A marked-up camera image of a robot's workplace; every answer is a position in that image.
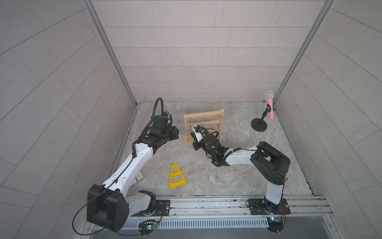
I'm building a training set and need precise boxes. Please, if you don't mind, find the black microphone stand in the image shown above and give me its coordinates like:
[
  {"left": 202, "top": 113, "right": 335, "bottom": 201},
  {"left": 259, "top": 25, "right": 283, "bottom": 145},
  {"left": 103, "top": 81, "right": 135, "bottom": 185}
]
[{"left": 251, "top": 104, "right": 271, "bottom": 132}]

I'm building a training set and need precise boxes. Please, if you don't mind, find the green circuit board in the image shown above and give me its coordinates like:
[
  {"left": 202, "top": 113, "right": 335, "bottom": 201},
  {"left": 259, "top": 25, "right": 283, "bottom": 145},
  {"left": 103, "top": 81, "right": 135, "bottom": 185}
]
[
  {"left": 267, "top": 217, "right": 285, "bottom": 234},
  {"left": 138, "top": 220, "right": 159, "bottom": 235}
]

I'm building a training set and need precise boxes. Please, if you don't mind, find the wooden jewelry display stand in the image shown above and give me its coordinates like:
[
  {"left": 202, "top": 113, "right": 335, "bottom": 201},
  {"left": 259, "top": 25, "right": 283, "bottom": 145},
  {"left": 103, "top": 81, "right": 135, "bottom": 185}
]
[{"left": 184, "top": 109, "right": 225, "bottom": 146}]

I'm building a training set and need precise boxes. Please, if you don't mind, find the aluminium mounting rail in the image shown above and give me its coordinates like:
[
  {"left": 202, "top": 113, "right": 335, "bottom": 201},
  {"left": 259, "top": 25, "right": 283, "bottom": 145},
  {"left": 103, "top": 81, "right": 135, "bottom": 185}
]
[{"left": 83, "top": 194, "right": 333, "bottom": 220}]

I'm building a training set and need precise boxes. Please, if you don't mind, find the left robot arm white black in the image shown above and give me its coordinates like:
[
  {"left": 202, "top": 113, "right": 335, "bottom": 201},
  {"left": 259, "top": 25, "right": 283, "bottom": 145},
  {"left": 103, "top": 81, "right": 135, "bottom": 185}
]
[{"left": 83, "top": 110, "right": 179, "bottom": 233}]

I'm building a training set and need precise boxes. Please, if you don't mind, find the left green circuit board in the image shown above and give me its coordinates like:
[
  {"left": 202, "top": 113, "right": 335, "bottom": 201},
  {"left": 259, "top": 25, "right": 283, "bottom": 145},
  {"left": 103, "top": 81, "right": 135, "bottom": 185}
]
[{"left": 138, "top": 220, "right": 159, "bottom": 235}]

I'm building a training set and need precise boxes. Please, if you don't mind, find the thin silver chain necklace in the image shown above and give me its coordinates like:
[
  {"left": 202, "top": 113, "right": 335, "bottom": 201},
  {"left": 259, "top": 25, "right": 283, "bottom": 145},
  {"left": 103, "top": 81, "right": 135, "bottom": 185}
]
[{"left": 208, "top": 168, "right": 223, "bottom": 181}]

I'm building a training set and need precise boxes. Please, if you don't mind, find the right green circuit board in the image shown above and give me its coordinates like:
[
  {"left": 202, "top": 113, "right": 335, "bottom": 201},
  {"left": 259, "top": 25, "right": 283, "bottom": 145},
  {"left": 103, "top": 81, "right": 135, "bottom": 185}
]
[{"left": 267, "top": 217, "right": 285, "bottom": 234}]

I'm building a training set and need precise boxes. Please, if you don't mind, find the yellow triangular plastic frame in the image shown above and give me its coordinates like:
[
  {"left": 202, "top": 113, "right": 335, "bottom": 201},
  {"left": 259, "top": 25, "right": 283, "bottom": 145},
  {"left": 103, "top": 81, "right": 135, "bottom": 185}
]
[{"left": 169, "top": 164, "right": 187, "bottom": 189}]

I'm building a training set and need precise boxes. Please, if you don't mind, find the pink toy microphone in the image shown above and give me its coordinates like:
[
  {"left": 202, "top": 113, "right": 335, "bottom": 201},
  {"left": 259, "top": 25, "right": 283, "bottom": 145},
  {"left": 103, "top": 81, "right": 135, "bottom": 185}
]
[{"left": 265, "top": 90, "right": 274, "bottom": 119}]

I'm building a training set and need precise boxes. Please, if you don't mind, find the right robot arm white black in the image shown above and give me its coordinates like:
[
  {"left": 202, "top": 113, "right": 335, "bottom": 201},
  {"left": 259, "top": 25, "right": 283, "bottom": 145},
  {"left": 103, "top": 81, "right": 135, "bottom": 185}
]
[{"left": 191, "top": 124, "right": 290, "bottom": 214}]

